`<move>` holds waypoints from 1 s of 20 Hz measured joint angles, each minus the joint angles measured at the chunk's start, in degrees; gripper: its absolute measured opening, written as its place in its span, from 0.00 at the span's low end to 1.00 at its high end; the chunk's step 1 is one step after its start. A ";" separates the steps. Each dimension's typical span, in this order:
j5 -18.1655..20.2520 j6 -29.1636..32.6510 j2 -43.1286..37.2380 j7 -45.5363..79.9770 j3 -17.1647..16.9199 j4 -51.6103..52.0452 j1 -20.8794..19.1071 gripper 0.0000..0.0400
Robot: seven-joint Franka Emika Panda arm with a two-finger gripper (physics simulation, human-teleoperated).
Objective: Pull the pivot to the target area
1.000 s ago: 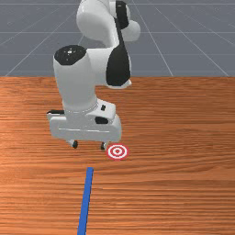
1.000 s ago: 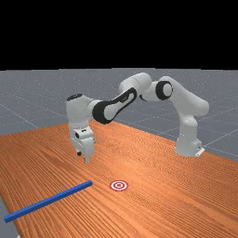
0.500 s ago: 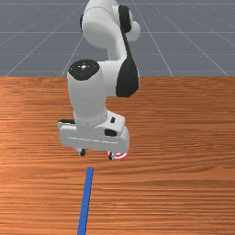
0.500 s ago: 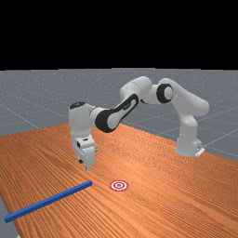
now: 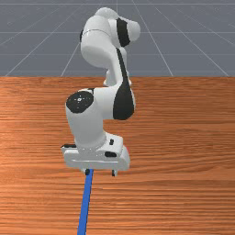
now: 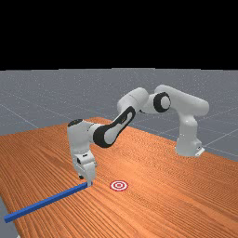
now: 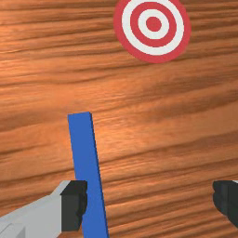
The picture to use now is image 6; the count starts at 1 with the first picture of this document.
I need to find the long blue stick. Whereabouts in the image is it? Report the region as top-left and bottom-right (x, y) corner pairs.
(3, 181), (89, 224)

